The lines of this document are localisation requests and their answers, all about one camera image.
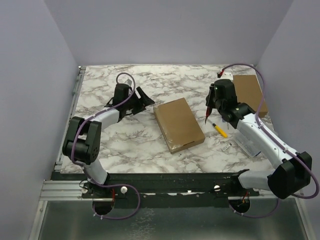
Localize brown cardboard express box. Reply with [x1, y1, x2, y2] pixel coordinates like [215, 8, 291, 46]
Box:
[153, 98, 206, 154]

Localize aluminium extrusion frame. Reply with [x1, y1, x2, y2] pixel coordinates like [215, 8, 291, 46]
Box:
[31, 65, 315, 240]

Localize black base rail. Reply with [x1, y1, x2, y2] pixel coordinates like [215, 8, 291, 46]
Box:
[51, 172, 259, 209]

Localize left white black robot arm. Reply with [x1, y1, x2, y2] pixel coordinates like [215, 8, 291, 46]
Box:
[62, 83, 155, 198]

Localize red black utility knife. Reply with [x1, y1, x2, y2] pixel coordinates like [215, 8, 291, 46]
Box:
[204, 106, 213, 124]

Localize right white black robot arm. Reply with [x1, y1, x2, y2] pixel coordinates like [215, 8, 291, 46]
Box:
[205, 79, 312, 199]

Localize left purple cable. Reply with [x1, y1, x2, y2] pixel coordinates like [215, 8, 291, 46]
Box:
[70, 72, 142, 221]

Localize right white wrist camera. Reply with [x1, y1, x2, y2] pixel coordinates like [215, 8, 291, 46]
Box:
[217, 71, 233, 81]

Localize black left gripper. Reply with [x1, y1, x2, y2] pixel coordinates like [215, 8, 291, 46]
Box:
[125, 87, 155, 115]

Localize clear plastic screw box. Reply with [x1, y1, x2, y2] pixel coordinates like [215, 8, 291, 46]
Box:
[233, 129, 279, 159]

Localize small silver metal piece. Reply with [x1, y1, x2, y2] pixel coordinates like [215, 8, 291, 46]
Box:
[221, 143, 232, 152]

